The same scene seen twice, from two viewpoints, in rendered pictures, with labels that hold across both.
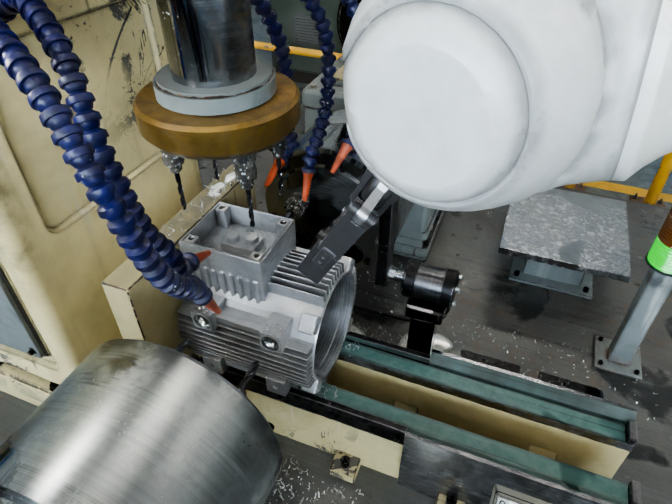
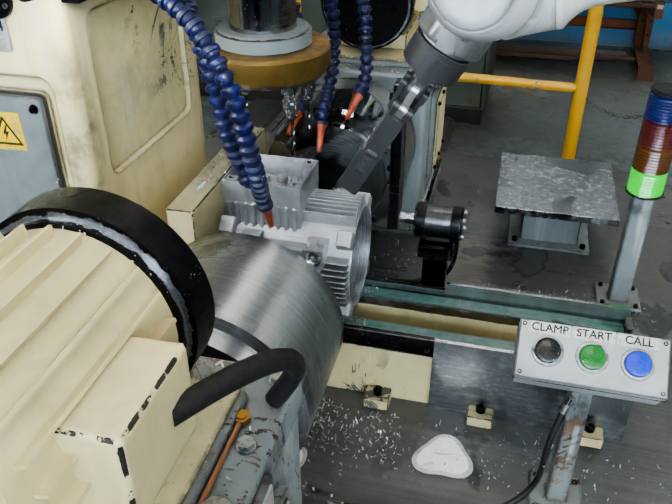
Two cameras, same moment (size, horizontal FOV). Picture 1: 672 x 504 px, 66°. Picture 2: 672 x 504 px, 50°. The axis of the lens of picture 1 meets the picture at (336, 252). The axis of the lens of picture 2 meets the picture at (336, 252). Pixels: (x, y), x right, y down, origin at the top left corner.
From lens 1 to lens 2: 46 cm
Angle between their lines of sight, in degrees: 9
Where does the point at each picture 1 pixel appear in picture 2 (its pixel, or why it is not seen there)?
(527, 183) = (517, 14)
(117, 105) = (154, 67)
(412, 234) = (407, 207)
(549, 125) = not seen: outside the picture
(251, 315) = (289, 242)
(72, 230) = (126, 173)
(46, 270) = not seen: hidden behind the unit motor
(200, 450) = (295, 295)
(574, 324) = (575, 276)
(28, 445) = not seen: hidden behind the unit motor
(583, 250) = (574, 203)
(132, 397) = (237, 260)
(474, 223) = (465, 201)
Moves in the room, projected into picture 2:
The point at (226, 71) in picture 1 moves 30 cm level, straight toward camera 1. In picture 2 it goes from (280, 21) to (367, 99)
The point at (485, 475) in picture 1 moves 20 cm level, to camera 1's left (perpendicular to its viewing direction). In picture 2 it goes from (508, 367) to (374, 379)
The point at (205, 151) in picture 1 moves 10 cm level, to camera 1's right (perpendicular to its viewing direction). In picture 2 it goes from (268, 81) to (347, 78)
